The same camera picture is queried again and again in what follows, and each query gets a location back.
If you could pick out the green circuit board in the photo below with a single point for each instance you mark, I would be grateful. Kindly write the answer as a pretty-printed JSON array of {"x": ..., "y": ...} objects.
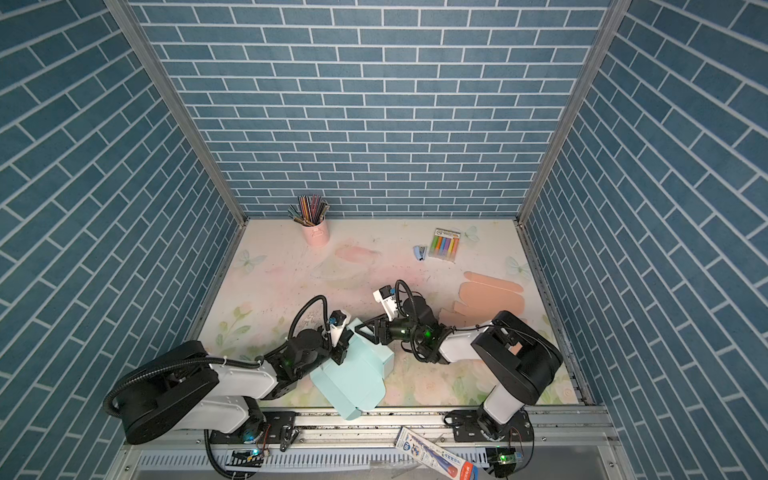
[
  {"x": 249, "y": 458},
  {"x": 502, "y": 462}
]

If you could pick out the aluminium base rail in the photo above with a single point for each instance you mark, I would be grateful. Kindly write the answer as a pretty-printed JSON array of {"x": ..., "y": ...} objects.
[{"x": 553, "y": 442}]

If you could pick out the flat pink paper box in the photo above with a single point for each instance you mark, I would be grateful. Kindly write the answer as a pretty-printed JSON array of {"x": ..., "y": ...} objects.
[{"x": 480, "y": 298}]

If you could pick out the mint green paper box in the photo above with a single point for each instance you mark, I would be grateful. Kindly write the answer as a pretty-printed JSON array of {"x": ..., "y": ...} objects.
[{"x": 357, "y": 384}]

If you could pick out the clear case of markers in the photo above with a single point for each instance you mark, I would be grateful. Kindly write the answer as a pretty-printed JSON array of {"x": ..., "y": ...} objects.
[{"x": 444, "y": 245}]

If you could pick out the white red toothpaste box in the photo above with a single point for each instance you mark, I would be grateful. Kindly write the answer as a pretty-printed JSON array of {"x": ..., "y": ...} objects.
[{"x": 435, "y": 457}]

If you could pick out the bundle of coloured pencils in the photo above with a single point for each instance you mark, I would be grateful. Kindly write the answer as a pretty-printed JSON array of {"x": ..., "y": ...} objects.
[{"x": 310, "y": 210}]

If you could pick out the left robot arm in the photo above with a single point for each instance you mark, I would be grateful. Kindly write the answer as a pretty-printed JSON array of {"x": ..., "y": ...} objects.
[{"x": 189, "y": 389}]

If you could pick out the pink pencil cup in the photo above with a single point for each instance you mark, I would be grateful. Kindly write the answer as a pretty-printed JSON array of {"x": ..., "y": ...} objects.
[{"x": 317, "y": 235}]

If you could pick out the right green circuit board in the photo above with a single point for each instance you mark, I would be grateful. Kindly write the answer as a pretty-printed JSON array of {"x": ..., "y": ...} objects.
[{"x": 502, "y": 462}]

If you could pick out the left green circuit board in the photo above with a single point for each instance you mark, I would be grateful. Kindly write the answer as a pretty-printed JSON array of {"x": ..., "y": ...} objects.
[{"x": 249, "y": 458}]

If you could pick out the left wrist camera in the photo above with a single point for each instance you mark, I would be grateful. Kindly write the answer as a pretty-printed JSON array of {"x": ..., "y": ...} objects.
[{"x": 338, "y": 321}]

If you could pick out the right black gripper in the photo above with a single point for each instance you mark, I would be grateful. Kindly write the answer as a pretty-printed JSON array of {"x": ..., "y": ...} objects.
[{"x": 381, "y": 330}]

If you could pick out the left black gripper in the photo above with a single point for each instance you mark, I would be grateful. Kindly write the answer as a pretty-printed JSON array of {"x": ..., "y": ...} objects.
[{"x": 342, "y": 347}]

